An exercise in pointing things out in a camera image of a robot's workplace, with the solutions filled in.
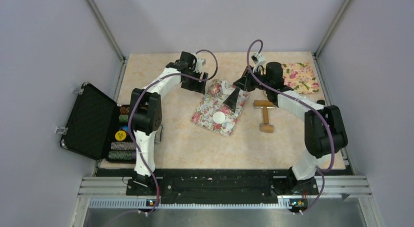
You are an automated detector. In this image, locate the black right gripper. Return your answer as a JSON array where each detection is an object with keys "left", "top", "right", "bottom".
[{"left": 234, "top": 66, "right": 272, "bottom": 92}]

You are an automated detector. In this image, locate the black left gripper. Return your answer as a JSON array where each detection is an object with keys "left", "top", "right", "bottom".
[{"left": 181, "top": 68, "right": 208, "bottom": 94}]

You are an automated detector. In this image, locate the white dough piece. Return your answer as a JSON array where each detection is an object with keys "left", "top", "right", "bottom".
[{"left": 220, "top": 81, "right": 237, "bottom": 96}]

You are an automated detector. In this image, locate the new round cut wrapper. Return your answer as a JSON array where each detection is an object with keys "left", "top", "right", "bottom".
[{"left": 212, "top": 111, "right": 226, "bottom": 124}]

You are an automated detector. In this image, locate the white floral tray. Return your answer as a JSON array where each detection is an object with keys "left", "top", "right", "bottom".
[{"left": 191, "top": 79, "right": 249, "bottom": 137}]

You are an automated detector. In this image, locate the wooden dough roller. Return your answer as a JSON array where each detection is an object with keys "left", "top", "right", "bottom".
[{"left": 253, "top": 100, "right": 275, "bottom": 133}]

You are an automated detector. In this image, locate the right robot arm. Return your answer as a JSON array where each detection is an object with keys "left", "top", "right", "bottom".
[{"left": 224, "top": 62, "right": 348, "bottom": 194}]

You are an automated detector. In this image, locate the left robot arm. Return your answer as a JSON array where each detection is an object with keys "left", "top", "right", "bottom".
[{"left": 128, "top": 52, "right": 208, "bottom": 195}]

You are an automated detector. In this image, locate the yellow floral tray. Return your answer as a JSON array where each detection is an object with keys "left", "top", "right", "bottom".
[{"left": 282, "top": 62, "right": 320, "bottom": 94}]

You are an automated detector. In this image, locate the yellow poker chip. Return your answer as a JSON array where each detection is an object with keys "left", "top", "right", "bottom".
[{"left": 115, "top": 130, "right": 127, "bottom": 142}]

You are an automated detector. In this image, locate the black poker chip case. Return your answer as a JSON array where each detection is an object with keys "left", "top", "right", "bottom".
[{"left": 60, "top": 82, "right": 135, "bottom": 164}]

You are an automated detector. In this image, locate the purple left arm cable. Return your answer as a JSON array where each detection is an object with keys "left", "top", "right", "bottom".
[{"left": 127, "top": 49, "right": 219, "bottom": 216}]

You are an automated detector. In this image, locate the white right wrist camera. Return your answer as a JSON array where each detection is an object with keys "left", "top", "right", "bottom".
[{"left": 251, "top": 52, "right": 266, "bottom": 66}]

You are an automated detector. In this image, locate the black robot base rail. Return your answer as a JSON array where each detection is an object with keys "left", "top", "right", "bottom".
[{"left": 126, "top": 169, "right": 319, "bottom": 205}]

